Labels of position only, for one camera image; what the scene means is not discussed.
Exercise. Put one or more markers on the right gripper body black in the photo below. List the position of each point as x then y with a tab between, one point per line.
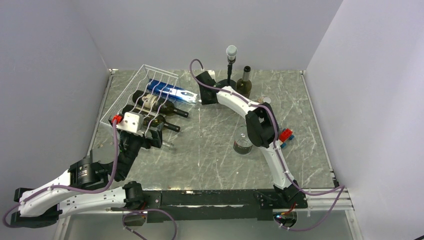
205	100

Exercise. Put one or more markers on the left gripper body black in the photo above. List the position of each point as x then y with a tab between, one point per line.
132	146

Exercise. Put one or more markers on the blue square glass bottle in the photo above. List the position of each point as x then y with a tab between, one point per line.
172	92

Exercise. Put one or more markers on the dark green wine bottle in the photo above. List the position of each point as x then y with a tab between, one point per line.
162	122

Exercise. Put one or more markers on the wine bottle with cream label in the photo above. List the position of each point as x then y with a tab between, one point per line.
157	104

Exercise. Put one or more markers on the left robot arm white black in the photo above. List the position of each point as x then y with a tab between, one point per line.
85	186

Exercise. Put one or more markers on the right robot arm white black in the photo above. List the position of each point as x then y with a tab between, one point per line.
262	131

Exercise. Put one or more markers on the olive wine bottle silver neck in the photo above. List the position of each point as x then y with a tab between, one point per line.
244	84

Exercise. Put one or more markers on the black stand with white ball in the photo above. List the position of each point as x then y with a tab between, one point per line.
231	52

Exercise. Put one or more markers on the small glass jar silver lid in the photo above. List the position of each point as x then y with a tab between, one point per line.
264	99

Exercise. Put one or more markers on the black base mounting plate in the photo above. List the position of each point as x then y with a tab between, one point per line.
188	205

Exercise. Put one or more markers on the colourful toy block figure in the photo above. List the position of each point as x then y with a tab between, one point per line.
284	136

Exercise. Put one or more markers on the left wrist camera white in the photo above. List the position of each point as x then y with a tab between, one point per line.
129	122

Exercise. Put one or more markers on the white wire wine rack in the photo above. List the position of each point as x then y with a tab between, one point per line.
139	81

